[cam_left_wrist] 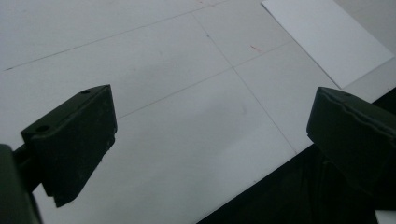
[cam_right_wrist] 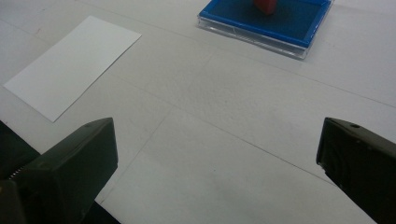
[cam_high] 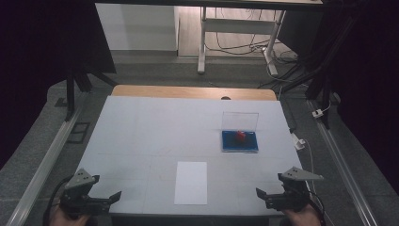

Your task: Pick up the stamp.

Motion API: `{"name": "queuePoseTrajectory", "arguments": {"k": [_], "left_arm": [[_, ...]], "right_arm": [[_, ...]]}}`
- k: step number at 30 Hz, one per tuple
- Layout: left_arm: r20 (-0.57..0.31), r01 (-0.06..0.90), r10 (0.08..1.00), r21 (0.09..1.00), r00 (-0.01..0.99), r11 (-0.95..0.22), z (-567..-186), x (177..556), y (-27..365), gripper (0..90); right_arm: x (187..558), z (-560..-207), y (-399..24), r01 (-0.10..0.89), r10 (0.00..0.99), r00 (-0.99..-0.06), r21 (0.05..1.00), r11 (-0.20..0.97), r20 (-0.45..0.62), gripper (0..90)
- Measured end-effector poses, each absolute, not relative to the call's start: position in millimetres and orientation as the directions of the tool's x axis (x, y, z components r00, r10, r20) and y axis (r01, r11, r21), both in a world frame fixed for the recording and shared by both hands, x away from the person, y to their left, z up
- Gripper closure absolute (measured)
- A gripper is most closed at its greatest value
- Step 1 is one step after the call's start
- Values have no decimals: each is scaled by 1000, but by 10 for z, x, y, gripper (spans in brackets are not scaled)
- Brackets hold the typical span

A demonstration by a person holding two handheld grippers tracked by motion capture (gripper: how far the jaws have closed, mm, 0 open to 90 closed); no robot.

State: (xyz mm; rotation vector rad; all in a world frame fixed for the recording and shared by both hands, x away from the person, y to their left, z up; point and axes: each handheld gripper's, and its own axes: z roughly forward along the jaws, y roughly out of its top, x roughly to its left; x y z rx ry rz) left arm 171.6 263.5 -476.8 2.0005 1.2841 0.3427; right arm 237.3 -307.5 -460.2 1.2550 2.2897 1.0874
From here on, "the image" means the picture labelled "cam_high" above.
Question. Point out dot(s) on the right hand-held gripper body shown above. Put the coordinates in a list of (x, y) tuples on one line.
[(291, 199)]

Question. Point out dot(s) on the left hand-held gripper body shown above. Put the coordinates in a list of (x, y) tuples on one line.
[(76, 201)]

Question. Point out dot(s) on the blue case with clear lid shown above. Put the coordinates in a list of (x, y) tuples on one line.
[(232, 146)]

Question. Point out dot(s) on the red stamp block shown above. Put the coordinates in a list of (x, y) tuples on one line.
[(241, 135)]

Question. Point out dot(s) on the person's left hand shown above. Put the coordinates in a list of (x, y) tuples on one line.
[(67, 221)]

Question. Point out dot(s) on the person's right hand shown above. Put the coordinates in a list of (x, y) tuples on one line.
[(304, 219)]

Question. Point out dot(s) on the white power adapter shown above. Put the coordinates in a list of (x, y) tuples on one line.
[(298, 142)]

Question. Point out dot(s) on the white paper sheet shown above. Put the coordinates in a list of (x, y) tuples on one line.
[(190, 183)]

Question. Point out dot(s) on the small white plug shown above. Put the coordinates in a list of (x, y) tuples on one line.
[(317, 113)]

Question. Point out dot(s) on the dark round table grommet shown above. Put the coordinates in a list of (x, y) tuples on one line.
[(226, 98)]

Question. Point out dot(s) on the black metal stand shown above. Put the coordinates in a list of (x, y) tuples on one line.
[(70, 94), (323, 78)]

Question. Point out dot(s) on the aluminium rail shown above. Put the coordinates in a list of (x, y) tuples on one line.
[(345, 166), (44, 166)]

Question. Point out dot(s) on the black rectangular floor frame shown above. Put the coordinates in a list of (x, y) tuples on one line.
[(70, 133)]

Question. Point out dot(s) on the white desk frame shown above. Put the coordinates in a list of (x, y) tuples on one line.
[(238, 25)]

